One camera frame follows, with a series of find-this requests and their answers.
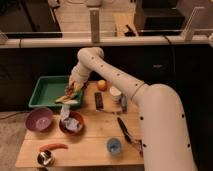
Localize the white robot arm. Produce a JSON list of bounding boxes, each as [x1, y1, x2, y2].
[[69, 47, 198, 171]]

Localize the black remote control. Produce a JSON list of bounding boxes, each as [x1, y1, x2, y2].
[[94, 92, 103, 110]]

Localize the crumpled white wrapper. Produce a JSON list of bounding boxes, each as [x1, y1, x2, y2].
[[60, 105, 82, 133]]

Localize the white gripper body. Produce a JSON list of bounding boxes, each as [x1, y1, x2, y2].
[[68, 63, 86, 88]]

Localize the red-brown bowl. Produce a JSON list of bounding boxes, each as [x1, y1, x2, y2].
[[59, 111, 84, 135]]

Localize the blue marker pen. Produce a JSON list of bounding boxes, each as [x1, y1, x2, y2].
[[121, 95, 127, 113]]

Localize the dark red grapes bunch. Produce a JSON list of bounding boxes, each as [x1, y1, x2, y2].
[[65, 85, 75, 96]]

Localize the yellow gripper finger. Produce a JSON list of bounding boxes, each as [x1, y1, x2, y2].
[[74, 83, 83, 92], [55, 95, 73, 103]]

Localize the blue cup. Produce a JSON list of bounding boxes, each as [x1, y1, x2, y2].
[[106, 138, 122, 155]]

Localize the white railing frame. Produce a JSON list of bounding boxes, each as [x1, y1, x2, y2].
[[0, 6, 213, 50]]

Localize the black handled tongs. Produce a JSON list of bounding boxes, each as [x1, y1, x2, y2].
[[117, 117, 143, 155]]

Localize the orange carrot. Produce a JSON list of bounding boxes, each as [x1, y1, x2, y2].
[[39, 143, 68, 151]]

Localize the purple bowl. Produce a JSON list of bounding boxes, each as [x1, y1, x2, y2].
[[25, 107, 53, 132]]

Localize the orange fruit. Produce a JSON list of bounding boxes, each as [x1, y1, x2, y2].
[[97, 80, 107, 91]]

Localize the green plastic tray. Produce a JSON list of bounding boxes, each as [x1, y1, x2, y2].
[[28, 75, 85, 109]]

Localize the white cup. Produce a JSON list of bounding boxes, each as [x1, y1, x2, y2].
[[109, 86, 121, 103]]

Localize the wooden table board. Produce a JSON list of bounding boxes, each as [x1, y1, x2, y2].
[[15, 82, 144, 168]]

